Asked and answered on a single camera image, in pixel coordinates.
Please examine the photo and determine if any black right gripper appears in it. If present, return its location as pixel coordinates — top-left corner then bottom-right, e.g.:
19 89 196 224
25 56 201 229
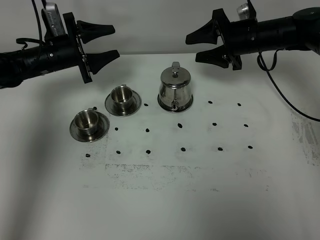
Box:
185 8 242 71

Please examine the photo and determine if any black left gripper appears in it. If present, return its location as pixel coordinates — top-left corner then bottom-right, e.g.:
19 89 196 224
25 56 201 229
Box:
63 12 120 84

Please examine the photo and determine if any stainless steel teapot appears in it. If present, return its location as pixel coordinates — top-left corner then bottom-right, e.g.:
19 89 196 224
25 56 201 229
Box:
158 61 193 107

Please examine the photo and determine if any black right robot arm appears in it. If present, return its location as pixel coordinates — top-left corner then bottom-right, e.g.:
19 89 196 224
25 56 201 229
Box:
185 7 320 71

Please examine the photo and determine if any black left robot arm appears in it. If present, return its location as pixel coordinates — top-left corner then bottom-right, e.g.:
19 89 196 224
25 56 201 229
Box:
0 12 120 88

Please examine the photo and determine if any far stainless steel teacup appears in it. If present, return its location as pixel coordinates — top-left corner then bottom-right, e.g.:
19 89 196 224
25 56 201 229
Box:
110 85 133 110

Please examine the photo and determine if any stainless steel teacup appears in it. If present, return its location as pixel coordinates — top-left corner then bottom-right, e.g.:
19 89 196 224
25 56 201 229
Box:
74 109 99 135
110 85 133 110

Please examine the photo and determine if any far stainless steel saucer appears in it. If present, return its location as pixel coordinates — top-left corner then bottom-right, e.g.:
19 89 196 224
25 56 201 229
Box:
104 88 142 117

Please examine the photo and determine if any stainless steel saucer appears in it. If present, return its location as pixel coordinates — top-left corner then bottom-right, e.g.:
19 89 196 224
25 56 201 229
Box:
104 88 142 117
69 111 110 143

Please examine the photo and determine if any near stainless steel teacup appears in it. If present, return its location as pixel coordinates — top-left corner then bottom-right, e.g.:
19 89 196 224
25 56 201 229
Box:
74 109 99 135

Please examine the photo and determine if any steel saucer under teapot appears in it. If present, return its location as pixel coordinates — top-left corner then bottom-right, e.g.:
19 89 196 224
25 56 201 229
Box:
157 96 193 113

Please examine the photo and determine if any near stainless steel saucer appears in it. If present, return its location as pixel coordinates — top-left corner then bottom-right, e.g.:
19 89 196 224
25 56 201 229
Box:
69 111 110 143

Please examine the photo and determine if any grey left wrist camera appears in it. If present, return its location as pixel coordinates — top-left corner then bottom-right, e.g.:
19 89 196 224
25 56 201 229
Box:
41 0 66 39

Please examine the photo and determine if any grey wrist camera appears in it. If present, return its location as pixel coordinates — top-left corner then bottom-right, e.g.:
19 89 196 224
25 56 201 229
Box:
41 0 66 39
236 0 257 21

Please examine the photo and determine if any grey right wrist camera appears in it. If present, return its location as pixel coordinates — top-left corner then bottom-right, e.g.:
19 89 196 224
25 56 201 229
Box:
236 0 257 21

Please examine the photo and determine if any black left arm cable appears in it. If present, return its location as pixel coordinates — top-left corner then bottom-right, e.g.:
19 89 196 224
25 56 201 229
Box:
15 0 50 51

